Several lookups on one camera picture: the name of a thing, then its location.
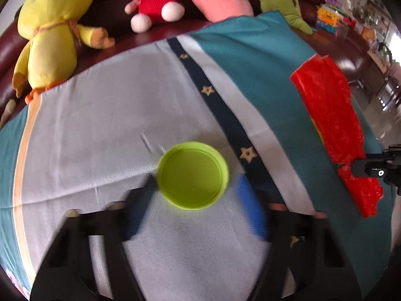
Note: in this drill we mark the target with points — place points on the colourful toy block box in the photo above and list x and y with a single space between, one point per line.
331 20

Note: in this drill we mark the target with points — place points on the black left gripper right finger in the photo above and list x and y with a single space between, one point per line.
304 261

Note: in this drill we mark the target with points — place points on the teal grey tablecloth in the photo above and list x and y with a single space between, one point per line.
88 141

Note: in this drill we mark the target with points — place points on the lime green plastic lid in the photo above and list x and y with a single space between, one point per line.
192 175

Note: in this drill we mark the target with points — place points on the dark red leather sofa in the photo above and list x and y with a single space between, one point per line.
350 54

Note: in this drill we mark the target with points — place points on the red snack bag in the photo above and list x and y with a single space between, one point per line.
327 97

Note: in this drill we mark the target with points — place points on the beige rope toy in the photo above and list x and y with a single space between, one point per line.
8 111

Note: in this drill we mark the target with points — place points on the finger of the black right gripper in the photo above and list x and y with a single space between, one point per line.
375 168

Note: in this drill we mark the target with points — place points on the teddy bear red shirt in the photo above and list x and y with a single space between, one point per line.
151 12

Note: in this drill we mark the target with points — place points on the yellow duck plush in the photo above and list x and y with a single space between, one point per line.
53 34

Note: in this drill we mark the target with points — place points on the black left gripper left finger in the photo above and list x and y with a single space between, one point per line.
67 273

